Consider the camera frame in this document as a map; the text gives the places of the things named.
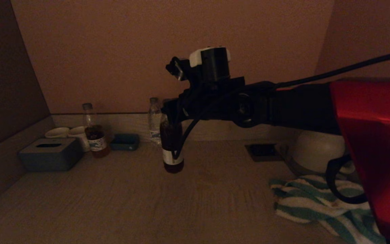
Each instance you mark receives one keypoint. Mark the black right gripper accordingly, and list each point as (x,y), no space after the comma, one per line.
(215,98)

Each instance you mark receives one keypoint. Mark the dark tea bottle white label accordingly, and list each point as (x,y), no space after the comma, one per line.
(172,159)

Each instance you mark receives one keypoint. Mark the teal white striped towel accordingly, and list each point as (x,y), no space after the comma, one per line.
(310,203)

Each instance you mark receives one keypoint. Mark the black red right robot arm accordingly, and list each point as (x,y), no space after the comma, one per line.
(367,135)

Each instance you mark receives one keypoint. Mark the clear water bottle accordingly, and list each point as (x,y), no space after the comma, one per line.
(154,125)

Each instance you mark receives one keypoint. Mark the small blue tray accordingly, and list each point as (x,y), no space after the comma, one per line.
(125,144)

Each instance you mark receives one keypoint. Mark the half-full tea bottle blue label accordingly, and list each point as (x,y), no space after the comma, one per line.
(96,144)

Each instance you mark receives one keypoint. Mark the black recessed socket panel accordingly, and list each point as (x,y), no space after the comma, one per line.
(261,152)

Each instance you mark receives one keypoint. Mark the blue-grey tissue box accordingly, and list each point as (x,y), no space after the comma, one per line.
(51,159)

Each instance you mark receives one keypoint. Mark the white electric kettle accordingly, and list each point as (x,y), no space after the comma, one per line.
(313,152)

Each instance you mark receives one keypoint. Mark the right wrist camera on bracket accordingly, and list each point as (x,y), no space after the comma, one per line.
(179,67)

